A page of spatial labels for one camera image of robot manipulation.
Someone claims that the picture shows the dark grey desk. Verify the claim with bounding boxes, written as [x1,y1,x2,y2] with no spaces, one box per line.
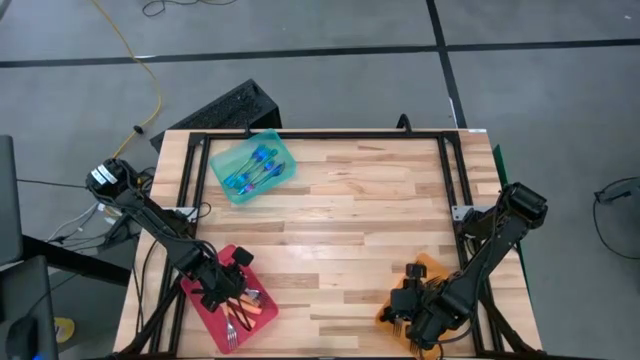
[0,254,57,360]

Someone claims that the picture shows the grey metal mounting plate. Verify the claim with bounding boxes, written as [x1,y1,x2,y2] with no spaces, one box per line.
[451,204,494,222]
[172,206,201,222]

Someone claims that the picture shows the black cable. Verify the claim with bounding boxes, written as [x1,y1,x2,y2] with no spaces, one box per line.
[592,177,640,261]
[142,0,239,18]

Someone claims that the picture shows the orange translucent plastic bin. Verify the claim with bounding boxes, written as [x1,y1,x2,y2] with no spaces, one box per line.
[374,252,474,360]

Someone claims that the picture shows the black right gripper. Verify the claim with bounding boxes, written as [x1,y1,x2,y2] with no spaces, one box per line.
[382,263,451,351]

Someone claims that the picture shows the black desk beam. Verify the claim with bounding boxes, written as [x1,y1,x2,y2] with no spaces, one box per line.
[22,234,132,287]

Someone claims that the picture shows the grey desk panel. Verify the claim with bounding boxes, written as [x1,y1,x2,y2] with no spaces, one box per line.
[0,134,24,266]

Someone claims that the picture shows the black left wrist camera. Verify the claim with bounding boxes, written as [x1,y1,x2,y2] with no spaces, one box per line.
[197,259,226,291]

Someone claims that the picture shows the teal translucent plastic bin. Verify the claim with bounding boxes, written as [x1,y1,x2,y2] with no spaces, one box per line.
[208,128,299,206]

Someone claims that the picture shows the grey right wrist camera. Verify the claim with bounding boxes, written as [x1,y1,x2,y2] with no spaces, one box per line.
[434,284,474,331]

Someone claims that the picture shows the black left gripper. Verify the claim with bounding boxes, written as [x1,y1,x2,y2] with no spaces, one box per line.
[199,246,255,332]

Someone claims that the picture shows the yellow tape roll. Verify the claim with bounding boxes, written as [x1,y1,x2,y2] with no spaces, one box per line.
[53,317,76,344]

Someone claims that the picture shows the black computer mouse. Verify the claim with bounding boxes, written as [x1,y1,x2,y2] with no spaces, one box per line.
[4,315,39,360]

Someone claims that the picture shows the yellow cable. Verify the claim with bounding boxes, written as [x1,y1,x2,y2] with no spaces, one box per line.
[91,0,165,161]

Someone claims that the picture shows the white cable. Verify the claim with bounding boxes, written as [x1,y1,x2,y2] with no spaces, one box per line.
[47,202,109,244]

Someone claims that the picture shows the pink translucent plastic bin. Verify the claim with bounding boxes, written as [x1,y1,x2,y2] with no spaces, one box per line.
[180,243,280,355]

